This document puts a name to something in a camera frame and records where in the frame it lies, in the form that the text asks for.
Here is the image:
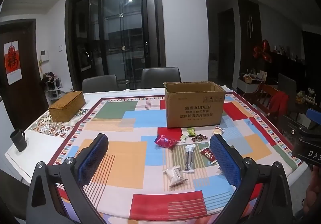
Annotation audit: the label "dark red snack packet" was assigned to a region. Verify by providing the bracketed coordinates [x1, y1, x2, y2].
[200, 146, 217, 165]

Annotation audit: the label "yellow cake clear packet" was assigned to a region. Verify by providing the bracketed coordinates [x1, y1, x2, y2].
[213, 126, 225, 135]

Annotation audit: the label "brown foil chocolate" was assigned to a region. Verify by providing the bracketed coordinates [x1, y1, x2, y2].
[192, 134, 208, 142]

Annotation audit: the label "white snack packet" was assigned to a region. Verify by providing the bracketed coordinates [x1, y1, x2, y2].
[163, 165, 187, 188]

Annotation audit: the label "green snack packet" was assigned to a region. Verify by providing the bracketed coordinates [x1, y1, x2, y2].
[187, 128, 196, 137]

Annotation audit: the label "magenta hawthorn snack bag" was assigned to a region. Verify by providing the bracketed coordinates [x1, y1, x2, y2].
[154, 135, 179, 149]

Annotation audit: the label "person right hand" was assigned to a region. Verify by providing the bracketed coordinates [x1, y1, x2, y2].
[303, 166, 320, 219]

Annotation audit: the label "red wooden chair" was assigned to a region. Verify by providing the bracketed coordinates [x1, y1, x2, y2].
[249, 83, 289, 125]

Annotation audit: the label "black mug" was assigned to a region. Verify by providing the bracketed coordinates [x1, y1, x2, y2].
[10, 129, 27, 152]

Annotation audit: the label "white low cabinet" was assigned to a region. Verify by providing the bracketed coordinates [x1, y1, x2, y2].
[237, 73, 265, 93]

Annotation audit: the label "red foil balloons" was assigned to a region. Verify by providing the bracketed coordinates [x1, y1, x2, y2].
[252, 40, 271, 62]

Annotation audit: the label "dark sesame bar packet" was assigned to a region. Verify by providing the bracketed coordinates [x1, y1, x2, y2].
[183, 144, 195, 173]

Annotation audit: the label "woven wicker box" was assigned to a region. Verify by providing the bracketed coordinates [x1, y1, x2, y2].
[48, 91, 85, 122]

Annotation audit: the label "pale green wrapped candy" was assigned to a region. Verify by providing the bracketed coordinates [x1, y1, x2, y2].
[180, 134, 188, 143]

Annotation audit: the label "colourful patterned tablecloth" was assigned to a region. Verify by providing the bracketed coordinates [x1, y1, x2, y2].
[41, 92, 307, 223]

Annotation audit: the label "white shoe rack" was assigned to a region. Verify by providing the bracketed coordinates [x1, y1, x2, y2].
[40, 72, 66, 105]

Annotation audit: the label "brown cardboard box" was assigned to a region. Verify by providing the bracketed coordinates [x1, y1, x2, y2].
[164, 81, 226, 128]

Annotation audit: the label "grey chair left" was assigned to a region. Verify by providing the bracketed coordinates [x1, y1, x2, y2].
[82, 74, 119, 93]

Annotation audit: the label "grey chair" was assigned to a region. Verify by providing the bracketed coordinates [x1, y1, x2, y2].
[141, 67, 181, 89]
[82, 74, 119, 93]

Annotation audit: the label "white intercom panel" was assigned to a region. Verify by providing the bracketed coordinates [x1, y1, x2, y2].
[40, 50, 49, 62]

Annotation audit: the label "red fu door poster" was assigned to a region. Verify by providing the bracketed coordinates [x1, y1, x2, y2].
[4, 41, 22, 85]

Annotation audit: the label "grey chair right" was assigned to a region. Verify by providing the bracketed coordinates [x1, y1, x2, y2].
[141, 67, 181, 89]

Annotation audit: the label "black glass sliding door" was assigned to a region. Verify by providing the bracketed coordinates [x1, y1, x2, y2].
[65, 0, 166, 90]

